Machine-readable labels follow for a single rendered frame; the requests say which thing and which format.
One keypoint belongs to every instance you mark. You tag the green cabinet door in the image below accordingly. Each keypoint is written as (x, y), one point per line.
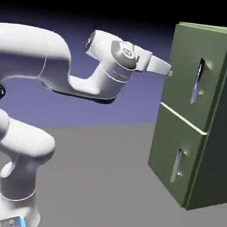
(183, 74)
(166, 152)

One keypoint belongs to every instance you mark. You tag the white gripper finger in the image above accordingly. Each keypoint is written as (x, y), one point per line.
(170, 73)

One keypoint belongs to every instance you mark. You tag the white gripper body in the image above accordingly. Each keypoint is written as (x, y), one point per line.
(159, 65)

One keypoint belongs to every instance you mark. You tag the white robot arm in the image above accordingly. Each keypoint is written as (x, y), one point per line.
(32, 54)

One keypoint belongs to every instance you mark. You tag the green cabinet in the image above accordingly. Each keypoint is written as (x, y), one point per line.
(223, 120)

